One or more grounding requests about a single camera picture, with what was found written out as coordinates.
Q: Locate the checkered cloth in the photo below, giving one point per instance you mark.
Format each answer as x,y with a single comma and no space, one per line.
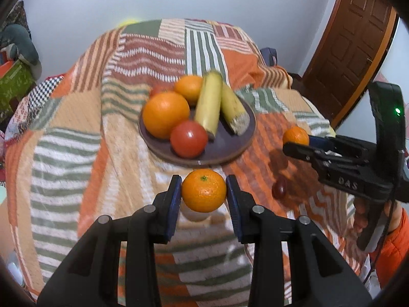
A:
44,86

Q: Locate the purple round plate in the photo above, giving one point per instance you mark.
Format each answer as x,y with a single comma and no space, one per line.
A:
223,147

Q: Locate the person's right forearm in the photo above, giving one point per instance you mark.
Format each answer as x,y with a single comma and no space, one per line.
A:
394,249

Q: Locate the green box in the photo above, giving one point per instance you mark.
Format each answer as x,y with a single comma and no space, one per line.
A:
12,81

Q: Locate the striped patchwork blanket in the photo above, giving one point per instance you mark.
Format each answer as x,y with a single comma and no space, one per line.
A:
96,150

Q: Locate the grey bag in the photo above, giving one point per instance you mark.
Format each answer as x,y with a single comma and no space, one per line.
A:
270,55

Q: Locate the brown wooden door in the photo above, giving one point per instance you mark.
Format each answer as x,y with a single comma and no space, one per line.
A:
351,38
382,60

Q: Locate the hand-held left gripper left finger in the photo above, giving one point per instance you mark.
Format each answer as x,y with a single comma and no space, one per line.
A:
175,204

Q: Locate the small dark red fruit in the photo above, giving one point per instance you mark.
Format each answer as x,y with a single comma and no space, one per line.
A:
279,188

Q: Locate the small mandarin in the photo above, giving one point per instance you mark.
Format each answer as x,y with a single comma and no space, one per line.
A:
204,191
295,136

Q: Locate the red tomato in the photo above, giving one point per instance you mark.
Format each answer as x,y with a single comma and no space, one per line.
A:
188,139

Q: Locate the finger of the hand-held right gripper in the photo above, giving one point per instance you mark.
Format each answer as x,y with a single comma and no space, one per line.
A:
319,141
300,152

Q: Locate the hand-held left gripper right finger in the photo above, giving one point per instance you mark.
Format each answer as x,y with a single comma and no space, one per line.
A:
231,204

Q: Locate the patterned pillow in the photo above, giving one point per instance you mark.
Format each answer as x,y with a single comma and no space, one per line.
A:
16,14

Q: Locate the large orange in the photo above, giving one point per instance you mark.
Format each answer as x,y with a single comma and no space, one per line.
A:
165,113
188,88

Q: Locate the person's right hand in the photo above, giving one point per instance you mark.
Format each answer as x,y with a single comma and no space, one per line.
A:
360,219

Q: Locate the yellow banana with rough end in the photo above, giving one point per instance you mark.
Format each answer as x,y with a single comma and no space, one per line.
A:
235,110

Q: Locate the grey plush toy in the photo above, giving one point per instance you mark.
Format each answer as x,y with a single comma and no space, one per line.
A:
19,43

